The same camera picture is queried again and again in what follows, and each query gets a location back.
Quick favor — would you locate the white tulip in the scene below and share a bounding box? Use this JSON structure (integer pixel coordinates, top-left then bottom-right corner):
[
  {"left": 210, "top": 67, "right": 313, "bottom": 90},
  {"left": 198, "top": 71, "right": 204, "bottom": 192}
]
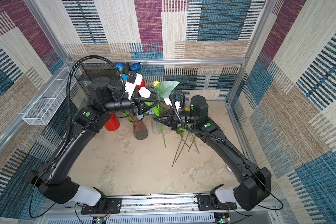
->
[{"left": 138, "top": 86, "right": 159, "bottom": 107}]

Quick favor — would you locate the tall yellow sunflower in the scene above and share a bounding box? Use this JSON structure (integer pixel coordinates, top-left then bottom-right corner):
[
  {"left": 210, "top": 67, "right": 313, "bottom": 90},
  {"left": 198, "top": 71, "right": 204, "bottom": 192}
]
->
[{"left": 174, "top": 131, "right": 191, "bottom": 163}]

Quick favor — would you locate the small yellow sunflower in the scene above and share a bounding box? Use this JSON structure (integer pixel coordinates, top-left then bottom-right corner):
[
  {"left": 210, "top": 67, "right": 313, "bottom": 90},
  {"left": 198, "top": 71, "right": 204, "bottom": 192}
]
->
[{"left": 153, "top": 81, "right": 179, "bottom": 148}]

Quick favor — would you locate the yellow sunflower bouquet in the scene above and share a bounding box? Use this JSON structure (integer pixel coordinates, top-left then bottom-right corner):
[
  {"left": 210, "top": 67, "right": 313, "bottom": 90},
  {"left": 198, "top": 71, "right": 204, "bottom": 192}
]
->
[{"left": 188, "top": 134, "right": 196, "bottom": 151}]

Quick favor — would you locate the large yellow sunflower stem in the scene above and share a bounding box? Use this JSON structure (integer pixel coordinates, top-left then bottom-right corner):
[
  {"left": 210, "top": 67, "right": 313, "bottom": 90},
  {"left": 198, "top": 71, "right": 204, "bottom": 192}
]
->
[{"left": 172, "top": 130, "right": 189, "bottom": 168}]

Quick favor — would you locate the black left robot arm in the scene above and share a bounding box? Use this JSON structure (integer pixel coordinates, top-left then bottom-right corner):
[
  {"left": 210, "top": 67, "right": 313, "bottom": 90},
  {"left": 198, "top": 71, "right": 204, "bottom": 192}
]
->
[{"left": 27, "top": 55, "right": 143, "bottom": 214}]

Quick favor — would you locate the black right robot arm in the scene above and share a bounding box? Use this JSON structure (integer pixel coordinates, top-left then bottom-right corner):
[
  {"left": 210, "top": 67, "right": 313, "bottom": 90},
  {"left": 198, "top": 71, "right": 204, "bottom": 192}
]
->
[{"left": 155, "top": 91, "right": 272, "bottom": 211}]

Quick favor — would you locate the clear glass vase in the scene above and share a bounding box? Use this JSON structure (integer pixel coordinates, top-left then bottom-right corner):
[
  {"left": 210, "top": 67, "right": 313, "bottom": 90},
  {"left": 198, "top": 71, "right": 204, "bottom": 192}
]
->
[{"left": 151, "top": 117, "right": 162, "bottom": 135}]

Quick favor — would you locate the dark ribbed glass vase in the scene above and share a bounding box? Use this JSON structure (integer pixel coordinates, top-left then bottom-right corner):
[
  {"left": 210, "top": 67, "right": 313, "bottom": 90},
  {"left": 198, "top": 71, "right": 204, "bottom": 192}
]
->
[{"left": 131, "top": 115, "right": 148, "bottom": 141}]

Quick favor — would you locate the red rose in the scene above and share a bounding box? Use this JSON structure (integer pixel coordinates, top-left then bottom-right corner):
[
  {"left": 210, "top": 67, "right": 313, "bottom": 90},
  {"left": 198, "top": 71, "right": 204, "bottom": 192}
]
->
[{"left": 135, "top": 79, "right": 145, "bottom": 90}]

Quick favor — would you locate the grey blue rose bouquet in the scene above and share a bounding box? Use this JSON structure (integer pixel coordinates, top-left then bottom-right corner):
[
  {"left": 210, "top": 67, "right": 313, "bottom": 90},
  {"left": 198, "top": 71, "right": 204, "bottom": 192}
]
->
[{"left": 138, "top": 85, "right": 160, "bottom": 116}]

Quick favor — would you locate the red pen cup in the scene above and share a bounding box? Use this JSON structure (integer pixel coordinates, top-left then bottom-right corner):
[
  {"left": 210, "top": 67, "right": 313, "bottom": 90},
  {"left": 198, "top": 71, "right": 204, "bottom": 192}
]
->
[{"left": 104, "top": 113, "right": 120, "bottom": 132}]

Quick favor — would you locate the blue rose pair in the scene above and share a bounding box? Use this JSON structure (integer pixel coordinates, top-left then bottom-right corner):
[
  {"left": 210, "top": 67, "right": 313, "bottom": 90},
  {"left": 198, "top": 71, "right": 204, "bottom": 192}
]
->
[{"left": 115, "top": 62, "right": 142, "bottom": 74}]

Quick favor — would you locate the black mesh shelf rack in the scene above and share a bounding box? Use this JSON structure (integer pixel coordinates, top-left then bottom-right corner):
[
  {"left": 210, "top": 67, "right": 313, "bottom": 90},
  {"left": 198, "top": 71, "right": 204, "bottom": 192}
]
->
[{"left": 74, "top": 63, "right": 121, "bottom": 95}]

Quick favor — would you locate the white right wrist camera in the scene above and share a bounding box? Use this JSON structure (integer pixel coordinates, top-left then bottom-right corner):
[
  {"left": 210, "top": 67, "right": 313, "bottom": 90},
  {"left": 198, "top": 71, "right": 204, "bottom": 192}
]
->
[{"left": 163, "top": 94, "right": 186, "bottom": 111}]

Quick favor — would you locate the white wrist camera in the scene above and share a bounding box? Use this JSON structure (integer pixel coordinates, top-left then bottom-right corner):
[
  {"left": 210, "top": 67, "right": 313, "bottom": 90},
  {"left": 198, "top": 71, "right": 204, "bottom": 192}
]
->
[
  {"left": 163, "top": 94, "right": 186, "bottom": 111},
  {"left": 122, "top": 71, "right": 143, "bottom": 100}
]

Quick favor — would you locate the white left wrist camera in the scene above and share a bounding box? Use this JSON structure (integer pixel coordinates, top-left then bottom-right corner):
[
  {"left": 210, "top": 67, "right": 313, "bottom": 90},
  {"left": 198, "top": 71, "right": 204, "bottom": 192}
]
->
[{"left": 122, "top": 71, "right": 143, "bottom": 100}]

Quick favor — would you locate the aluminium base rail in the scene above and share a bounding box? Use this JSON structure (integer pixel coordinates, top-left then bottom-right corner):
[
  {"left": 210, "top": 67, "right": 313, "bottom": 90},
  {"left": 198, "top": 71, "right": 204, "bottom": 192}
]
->
[{"left": 36, "top": 192, "right": 281, "bottom": 224}]

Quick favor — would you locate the white wire mesh tray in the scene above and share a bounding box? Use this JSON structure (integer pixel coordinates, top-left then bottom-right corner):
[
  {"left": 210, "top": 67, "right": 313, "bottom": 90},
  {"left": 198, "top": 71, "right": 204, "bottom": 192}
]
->
[{"left": 22, "top": 66, "right": 71, "bottom": 126}]

